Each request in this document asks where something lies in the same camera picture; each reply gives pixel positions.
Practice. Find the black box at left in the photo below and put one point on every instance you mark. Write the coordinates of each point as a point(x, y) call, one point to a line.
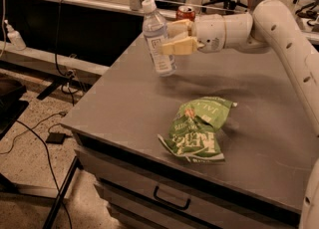
point(11, 106)

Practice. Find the blue plastic water bottle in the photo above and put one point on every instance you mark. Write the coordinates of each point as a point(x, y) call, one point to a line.
point(154, 30)

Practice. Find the small white squeeze bottle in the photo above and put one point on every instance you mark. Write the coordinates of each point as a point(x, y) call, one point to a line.
point(15, 37)

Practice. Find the green chip bag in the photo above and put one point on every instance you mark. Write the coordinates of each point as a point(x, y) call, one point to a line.
point(192, 135)

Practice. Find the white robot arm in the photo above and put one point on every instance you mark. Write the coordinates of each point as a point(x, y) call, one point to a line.
point(270, 25)

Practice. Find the black power adapter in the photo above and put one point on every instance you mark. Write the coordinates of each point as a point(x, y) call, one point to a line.
point(55, 138)

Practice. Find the black table leg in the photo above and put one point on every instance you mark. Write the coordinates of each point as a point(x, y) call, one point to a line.
point(58, 201)

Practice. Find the grey cabinet drawer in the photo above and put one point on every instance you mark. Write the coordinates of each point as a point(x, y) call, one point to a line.
point(145, 200)

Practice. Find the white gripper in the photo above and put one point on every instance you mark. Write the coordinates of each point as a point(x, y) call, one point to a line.
point(210, 33)

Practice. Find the orange soda can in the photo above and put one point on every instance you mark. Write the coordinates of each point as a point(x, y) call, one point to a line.
point(185, 12)

